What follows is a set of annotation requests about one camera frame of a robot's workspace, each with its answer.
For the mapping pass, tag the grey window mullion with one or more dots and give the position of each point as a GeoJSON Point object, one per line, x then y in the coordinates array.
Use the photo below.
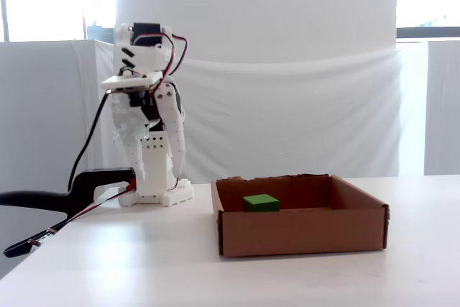
{"type": "Point", "coordinates": [4, 1]}

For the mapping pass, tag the black clamp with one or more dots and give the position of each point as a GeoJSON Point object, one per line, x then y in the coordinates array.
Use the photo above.
{"type": "Point", "coordinates": [90, 177]}

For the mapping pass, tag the white round pillar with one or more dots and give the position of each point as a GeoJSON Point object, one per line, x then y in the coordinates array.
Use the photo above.
{"type": "Point", "coordinates": [251, 5]}

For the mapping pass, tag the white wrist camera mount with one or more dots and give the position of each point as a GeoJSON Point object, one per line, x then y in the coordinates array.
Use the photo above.
{"type": "Point", "coordinates": [133, 81]}

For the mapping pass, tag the white backdrop cloth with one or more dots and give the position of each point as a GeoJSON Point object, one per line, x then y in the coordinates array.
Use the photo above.
{"type": "Point", "coordinates": [287, 113]}

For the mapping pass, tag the brown cardboard box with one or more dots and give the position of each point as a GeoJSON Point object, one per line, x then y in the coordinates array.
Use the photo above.
{"type": "Point", "coordinates": [302, 231]}

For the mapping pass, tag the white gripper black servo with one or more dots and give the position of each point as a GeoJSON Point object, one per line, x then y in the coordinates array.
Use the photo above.
{"type": "Point", "coordinates": [126, 117]}

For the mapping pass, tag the white partition panel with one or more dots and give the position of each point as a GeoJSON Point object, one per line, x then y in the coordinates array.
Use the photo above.
{"type": "Point", "coordinates": [443, 105]}
{"type": "Point", "coordinates": [36, 105]}

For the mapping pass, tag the green cube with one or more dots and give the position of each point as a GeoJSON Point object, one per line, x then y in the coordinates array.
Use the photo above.
{"type": "Point", "coordinates": [260, 203]}

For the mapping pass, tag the dark window sill bar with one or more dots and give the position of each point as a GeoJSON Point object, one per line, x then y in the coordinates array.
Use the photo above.
{"type": "Point", "coordinates": [427, 32]}

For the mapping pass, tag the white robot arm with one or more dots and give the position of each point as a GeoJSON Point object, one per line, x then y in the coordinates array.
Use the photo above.
{"type": "Point", "coordinates": [154, 163]}

